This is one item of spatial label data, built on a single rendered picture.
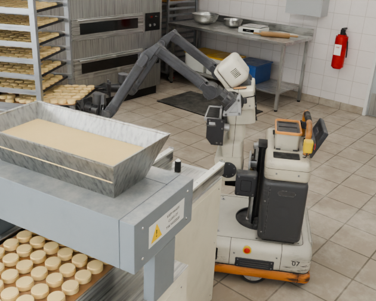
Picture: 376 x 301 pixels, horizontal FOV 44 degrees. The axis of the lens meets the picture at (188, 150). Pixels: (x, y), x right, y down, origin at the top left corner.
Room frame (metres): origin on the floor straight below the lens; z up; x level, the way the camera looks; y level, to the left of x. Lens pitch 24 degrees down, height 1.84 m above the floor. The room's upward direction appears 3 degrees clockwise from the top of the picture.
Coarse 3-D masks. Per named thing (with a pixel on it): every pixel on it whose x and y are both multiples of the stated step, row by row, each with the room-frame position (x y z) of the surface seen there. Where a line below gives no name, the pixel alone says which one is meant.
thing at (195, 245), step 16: (192, 176) 1.99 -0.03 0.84; (208, 192) 1.88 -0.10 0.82; (192, 208) 1.74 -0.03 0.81; (208, 208) 1.88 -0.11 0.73; (192, 224) 1.74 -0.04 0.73; (208, 224) 1.89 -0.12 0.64; (176, 240) 1.62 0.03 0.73; (192, 240) 1.75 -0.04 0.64; (208, 240) 1.91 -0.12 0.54; (176, 256) 1.62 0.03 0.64; (192, 256) 1.76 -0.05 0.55; (208, 256) 1.92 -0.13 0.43; (192, 272) 1.77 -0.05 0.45; (208, 272) 1.94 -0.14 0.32; (192, 288) 1.78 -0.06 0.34; (208, 288) 1.95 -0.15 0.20
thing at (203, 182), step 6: (222, 162) 2.04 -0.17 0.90; (210, 168) 1.97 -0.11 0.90; (216, 168) 1.97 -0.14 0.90; (222, 168) 2.02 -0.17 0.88; (204, 174) 1.90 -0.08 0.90; (210, 174) 1.90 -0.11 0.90; (216, 174) 1.96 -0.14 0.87; (222, 174) 2.03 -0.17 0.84; (198, 180) 1.84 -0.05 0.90; (204, 180) 1.85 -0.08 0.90; (210, 180) 1.91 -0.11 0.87; (198, 186) 1.80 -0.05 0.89; (204, 186) 1.85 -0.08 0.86; (198, 192) 1.80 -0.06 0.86
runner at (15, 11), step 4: (0, 8) 2.56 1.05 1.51; (4, 8) 2.56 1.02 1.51; (8, 8) 2.55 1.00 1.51; (12, 8) 2.55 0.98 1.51; (16, 8) 2.55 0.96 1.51; (20, 8) 2.54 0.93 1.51; (24, 8) 2.54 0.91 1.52; (28, 8) 2.54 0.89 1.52; (0, 12) 2.56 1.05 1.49; (4, 12) 2.56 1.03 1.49; (8, 12) 2.55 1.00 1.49; (12, 12) 2.55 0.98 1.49; (16, 12) 2.55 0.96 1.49; (20, 12) 2.54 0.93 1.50; (24, 12) 2.54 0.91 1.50; (28, 12) 2.54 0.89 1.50; (36, 12) 2.53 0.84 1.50
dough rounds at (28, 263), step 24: (24, 240) 1.30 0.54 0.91; (48, 240) 1.33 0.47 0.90; (0, 264) 1.16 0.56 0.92; (24, 264) 1.17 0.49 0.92; (48, 264) 1.17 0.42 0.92; (72, 264) 1.18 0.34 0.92; (96, 264) 1.18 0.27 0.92; (0, 288) 1.06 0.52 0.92; (24, 288) 1.06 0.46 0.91; (48, 288) 1.06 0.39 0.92; (72, 288) 1.07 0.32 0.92
